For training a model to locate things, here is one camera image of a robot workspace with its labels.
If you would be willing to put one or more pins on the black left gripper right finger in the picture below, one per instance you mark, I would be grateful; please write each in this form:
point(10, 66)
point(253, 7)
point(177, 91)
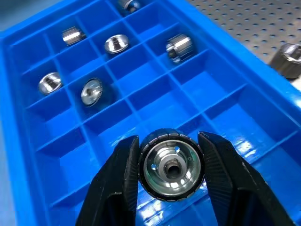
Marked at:
point(235, 188)

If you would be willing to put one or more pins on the blue plastic compartment tray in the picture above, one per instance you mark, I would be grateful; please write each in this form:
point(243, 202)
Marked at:
point(145, 70)

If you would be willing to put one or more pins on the metal roller with ribbed rim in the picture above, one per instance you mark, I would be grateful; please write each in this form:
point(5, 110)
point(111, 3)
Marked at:
point(72, 35)
point(288, 61)
point(129, 4)
point(91, 91)
point(116, 43)
point(171, 179)
point(49, 83)
point(179, 47)

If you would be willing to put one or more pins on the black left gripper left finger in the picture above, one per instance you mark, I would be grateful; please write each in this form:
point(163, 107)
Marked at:
point(110, 193)

